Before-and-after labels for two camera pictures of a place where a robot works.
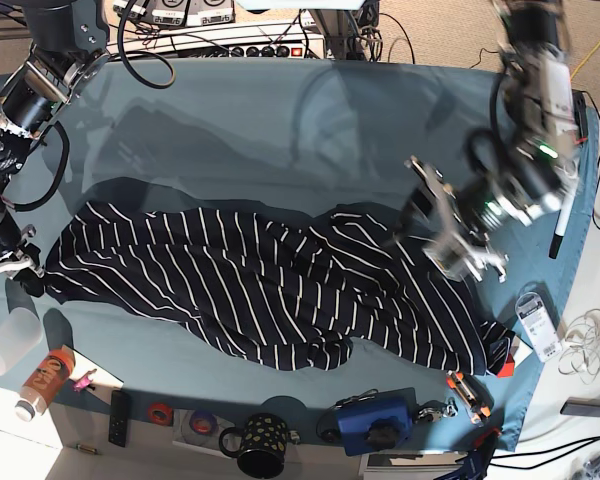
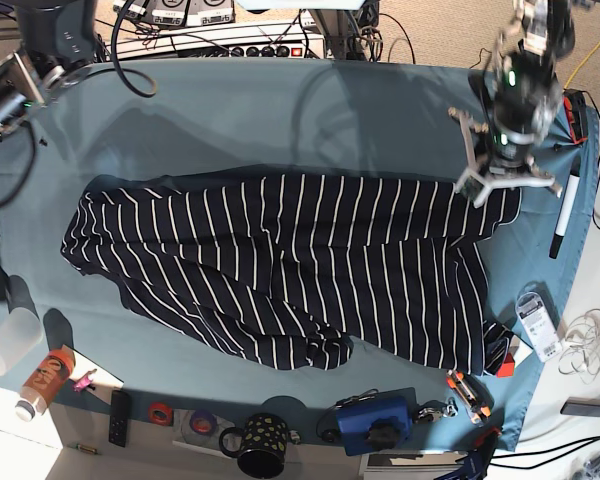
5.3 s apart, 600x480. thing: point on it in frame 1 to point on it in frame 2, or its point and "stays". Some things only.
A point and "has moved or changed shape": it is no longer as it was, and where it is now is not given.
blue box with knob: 374,421 stays
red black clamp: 580,116 stays
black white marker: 564,214 stays
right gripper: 459,251 to 508,158
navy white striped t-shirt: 272,293 has moved or changed shape
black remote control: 119,408 stays
